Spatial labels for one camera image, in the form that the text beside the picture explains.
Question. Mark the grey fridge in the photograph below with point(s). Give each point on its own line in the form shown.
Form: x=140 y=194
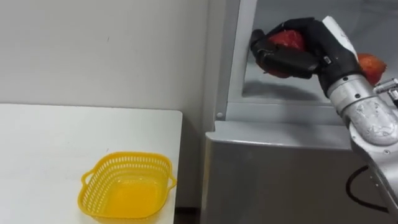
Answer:
x=280 y=155

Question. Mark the red fruit soft toy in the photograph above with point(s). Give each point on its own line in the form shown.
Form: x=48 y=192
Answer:
x=372 y=68
x=287 y=41

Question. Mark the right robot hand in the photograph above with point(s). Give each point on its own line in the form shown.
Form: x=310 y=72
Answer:
x=329 y=53

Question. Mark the yellow plastic basket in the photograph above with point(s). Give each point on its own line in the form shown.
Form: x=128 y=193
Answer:
x=127 y=188

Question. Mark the white table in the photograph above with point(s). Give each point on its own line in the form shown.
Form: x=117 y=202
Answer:
x=56 y=155

